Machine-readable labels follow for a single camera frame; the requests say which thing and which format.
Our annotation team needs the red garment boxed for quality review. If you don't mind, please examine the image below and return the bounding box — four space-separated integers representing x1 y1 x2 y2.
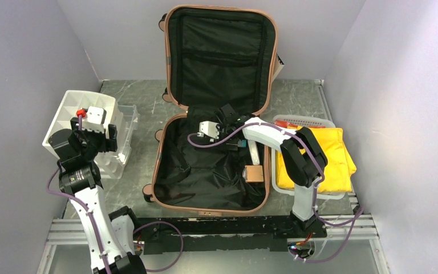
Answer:
274 120 326 128

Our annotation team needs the pink hard-shell suitcase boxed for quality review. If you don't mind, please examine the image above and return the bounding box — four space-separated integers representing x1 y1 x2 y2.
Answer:
143 5 278 215

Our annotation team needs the white plastic mesh basket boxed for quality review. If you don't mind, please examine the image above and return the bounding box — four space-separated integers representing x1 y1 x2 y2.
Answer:
270 113 356 199

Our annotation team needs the white plastic drawer organizer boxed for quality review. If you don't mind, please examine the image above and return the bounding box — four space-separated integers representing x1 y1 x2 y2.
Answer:
42 90 140 179

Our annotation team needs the yellow garment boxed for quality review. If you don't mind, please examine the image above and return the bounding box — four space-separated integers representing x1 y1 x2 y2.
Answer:
276 126 358 195

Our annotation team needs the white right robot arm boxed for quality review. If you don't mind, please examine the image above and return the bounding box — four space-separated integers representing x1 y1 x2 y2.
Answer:
199 105 328 237

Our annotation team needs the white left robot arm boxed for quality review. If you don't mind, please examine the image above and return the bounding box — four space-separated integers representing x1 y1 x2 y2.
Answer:
48 106 146 273

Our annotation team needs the white flat book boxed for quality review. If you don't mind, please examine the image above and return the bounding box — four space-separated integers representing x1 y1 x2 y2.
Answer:
247 139 261 166

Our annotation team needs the small brown cardboard box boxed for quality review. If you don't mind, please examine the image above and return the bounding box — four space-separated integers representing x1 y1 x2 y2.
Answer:
242 165 264 183

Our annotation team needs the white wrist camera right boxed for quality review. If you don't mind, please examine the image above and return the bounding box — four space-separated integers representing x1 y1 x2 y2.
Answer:
197 121 220 142

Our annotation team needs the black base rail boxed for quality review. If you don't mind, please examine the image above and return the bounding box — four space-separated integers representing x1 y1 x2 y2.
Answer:
132 215 327 255

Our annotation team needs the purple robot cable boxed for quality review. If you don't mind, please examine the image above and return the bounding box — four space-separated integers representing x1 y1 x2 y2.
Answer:
47 166 184 273

